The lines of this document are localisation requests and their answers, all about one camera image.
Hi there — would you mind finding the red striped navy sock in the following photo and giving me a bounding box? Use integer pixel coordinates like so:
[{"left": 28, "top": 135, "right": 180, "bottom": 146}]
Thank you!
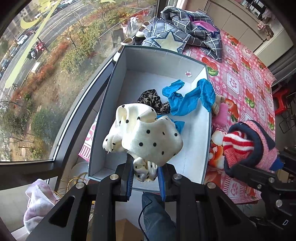
[{"left": 222, "top": 120, "right": 284, "bottom": 177}]

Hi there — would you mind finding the white polka dot scrunchie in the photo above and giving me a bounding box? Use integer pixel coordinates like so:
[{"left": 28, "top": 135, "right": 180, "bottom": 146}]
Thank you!
[{"left": 102, "top": 103, "right": 183, "bottom": 182}]

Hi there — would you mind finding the blue jeans leg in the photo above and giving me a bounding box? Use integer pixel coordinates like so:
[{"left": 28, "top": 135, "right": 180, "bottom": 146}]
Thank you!
[{"left": 142, "top": 192, "right": 176, "bottom": 240}]

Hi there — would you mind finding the white pink towel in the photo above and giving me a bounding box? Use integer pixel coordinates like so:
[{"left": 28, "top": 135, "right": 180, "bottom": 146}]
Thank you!
[{"left": 23, "top": 179, "right": 59, "bottom": 233}]

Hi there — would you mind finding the red plastic stool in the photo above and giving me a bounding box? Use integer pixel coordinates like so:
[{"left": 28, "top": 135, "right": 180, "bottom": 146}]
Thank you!
[{"left": 273, "top": 87, "right": 290, "bottom": 116}]

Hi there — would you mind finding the blue crumpled cloth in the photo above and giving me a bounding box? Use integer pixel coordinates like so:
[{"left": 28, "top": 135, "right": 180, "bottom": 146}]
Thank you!
[{"left": 162, "top": 78, "right": 216, "bottom": 134}]

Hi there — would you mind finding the pink strawberry tablecloth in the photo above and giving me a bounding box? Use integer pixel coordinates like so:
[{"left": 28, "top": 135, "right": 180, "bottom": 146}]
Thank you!
[{"left": 89, "top": 31, "right": 275, "bottom": 203}]

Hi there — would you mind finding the leopard print scrunchie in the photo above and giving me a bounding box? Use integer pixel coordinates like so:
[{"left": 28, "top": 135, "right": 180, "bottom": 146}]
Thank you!
[{"left": 137, "top": 89, "right": 171, "bottom": 114}]

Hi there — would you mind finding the grey cardboard storage box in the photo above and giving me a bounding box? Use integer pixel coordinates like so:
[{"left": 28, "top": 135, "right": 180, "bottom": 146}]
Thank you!
[{"left": 88, "top": 45, "right": 211, "bottom": 192}]

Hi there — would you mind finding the grey plaid star cloth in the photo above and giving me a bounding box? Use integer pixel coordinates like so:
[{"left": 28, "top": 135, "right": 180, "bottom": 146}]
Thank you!
[{"left": 142, "top": 6, "right": 222, "bottom": 62}]

